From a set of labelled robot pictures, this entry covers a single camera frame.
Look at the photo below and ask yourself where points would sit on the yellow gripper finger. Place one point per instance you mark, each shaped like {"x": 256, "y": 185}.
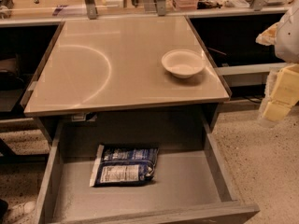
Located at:
{"x": 284, "y": 95}
{"x": 268, "y": 36}

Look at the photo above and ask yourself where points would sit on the blue chip bag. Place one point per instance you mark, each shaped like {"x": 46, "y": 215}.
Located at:
{"x": 117, "y": 166}

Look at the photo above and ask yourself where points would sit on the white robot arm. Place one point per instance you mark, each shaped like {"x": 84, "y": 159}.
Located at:
{"x": 287, "y": 49}

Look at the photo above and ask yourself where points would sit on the open grey top drawer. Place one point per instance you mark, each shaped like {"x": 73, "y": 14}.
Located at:
{"x": 190, "y": 183}

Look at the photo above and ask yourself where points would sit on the grey drawer cabinet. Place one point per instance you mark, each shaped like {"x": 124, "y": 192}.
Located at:
{"x": 115, "y": 64}

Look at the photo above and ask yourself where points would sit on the white bowl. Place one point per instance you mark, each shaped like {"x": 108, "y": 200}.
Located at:
{"x": 183, "y": 63}

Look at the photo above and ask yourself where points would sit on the white sneaker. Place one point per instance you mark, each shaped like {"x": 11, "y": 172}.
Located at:
{"x": 21, "y": 213}

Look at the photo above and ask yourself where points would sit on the metal bracket post left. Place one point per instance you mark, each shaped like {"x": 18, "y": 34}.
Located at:
{"x": 91, "y": 9}

